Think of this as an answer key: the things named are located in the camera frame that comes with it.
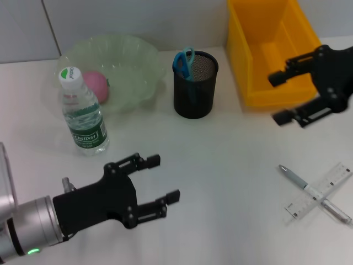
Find yellow plastic storage bin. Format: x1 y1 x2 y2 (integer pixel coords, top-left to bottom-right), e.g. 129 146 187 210
227 0 327 108

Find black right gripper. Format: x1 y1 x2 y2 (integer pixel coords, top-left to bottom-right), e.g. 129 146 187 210
268 45 353 129

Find blue plastic scissors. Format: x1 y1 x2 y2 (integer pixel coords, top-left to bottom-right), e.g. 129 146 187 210
173 46 196 107

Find pale green glass fruit plate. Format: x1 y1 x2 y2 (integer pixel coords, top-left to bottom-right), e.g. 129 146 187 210
55 33 168 113

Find black mesh cup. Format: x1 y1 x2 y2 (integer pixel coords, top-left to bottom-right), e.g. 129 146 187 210
172 51 220 120

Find pink peach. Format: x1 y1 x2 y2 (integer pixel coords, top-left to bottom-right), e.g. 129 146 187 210
82 70 110 104

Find silver grey pen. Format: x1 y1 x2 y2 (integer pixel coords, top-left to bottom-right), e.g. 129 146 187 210
278 164 353 225

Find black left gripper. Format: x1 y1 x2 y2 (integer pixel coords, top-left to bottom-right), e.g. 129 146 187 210
52 153 181 236

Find transparent plastic ruler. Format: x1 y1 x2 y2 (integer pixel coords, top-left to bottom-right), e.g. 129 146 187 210
284 162 353 221

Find left wrist cable with connectors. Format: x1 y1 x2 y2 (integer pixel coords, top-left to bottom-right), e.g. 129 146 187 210
61 176 77 193

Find clear green-label water bottle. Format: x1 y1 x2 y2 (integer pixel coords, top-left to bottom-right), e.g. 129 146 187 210
58 66 110 157

